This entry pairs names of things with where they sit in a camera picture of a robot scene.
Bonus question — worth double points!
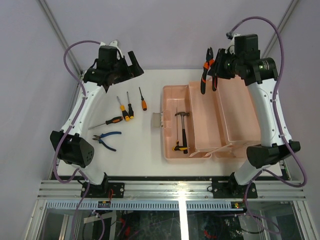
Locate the right aluminium frame post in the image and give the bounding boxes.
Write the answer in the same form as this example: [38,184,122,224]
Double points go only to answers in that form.
[262,0,301,58]

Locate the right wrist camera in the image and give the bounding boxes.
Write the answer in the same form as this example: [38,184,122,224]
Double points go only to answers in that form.
[225,32,241,55]

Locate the pink plastic tool box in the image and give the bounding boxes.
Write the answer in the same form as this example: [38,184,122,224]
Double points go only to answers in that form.
[152,76,261,164]

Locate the left aluminium frame post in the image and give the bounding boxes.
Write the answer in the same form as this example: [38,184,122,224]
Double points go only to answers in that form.
[36,0,83,75]

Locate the claw hammer black handle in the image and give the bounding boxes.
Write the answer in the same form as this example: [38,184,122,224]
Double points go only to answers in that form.
[174,111,190,155]

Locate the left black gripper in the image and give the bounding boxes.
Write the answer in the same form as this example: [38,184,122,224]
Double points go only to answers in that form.
[109,50,143,84]

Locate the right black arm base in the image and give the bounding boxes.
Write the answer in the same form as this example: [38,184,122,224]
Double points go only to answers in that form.
[211,172,248,199]

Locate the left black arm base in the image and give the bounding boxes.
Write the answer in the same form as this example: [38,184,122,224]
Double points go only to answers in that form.
[85,174,125,199]

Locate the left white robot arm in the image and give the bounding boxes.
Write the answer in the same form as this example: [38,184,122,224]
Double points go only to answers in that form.
[50,40,144,198]

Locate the aluminium frame post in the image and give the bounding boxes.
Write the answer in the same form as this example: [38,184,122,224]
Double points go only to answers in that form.
[36,0,83,75]
[262,0,301,58]

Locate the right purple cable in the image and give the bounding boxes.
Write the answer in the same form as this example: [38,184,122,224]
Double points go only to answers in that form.
[224,16,308,236]

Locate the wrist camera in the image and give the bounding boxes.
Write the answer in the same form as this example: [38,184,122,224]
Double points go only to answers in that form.
[108,39,125,58]
[225,32,241,55]

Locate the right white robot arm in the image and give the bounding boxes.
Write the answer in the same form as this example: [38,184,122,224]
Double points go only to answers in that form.
[208,33,301,198]

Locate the slotted cable duct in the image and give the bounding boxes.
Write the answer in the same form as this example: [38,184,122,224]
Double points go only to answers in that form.
[46,200,244,211]

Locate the aluminium mounting rail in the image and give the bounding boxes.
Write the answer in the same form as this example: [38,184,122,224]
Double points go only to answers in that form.
[37,180,307,201]

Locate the orange handled black screwdriver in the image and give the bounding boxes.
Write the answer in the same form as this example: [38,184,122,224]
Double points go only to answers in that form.
[139,87,148,111]

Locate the orange black pliers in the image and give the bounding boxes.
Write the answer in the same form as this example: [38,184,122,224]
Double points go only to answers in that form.
[200,47,218,95]

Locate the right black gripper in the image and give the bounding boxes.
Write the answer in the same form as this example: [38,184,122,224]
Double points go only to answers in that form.
[207,48,243,80]

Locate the blue handled cutting pliers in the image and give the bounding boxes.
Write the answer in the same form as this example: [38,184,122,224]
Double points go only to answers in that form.
[91,131,123,152]

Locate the long black orange screwdriver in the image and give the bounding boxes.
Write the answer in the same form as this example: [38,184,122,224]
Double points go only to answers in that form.
[88,116,124,130]

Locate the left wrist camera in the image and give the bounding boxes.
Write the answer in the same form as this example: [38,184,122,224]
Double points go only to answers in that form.
[108,39,125,58]

